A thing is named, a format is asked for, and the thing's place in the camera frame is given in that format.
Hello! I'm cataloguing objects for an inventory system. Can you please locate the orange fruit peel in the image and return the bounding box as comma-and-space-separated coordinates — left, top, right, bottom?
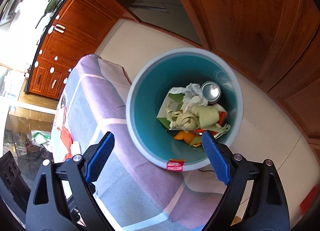
174, 131, 202, 148

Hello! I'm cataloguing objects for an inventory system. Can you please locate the red plastic bag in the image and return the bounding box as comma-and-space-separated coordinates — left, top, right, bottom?
57, 106, 73, 161

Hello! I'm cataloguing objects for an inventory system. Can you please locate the pale green pomelo peel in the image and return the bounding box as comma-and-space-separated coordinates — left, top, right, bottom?
170, 104, 231, 138

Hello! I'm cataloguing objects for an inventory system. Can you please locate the orange red snack wrapper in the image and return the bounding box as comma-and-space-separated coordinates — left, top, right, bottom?
194, 111, 227, 135

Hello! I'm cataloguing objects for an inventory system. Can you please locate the white tissue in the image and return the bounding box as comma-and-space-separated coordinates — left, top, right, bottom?
181, 83, 208, 112

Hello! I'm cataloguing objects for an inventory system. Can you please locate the metal drink can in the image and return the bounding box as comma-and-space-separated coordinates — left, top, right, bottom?
201, 81, 221, 104

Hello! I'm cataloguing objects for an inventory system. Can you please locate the white green carton box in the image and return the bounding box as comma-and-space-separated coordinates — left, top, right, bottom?
157, 87, 184, 130

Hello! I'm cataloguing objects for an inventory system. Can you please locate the grey teal trash bin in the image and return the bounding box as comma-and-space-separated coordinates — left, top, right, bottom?
126, 48, 244, 171

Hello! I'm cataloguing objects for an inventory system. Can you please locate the red label on bin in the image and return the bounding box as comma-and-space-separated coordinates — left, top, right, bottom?
166, 159, 185, 171

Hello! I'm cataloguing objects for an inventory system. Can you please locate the white green plastic bag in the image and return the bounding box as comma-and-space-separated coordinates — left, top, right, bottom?
30, 130, 51, 150

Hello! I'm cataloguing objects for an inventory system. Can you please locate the plaid grey pink tablecloth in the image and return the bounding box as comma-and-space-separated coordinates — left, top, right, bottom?
50, 54, 225, 230

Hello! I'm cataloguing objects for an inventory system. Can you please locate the wooden drawer cabinet run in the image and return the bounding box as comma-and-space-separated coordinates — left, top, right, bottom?
27, 0, 135, 99

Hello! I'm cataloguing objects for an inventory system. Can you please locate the wooden cabinet door panel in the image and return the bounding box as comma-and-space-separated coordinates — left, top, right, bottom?
180, 0, 319, 145

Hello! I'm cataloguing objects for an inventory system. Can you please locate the steel range hood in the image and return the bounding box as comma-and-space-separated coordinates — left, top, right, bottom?
1, 0, 23, 26

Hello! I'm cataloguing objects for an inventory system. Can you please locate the green frying pan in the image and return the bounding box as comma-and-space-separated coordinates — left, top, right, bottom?
35, 0, 62, 28

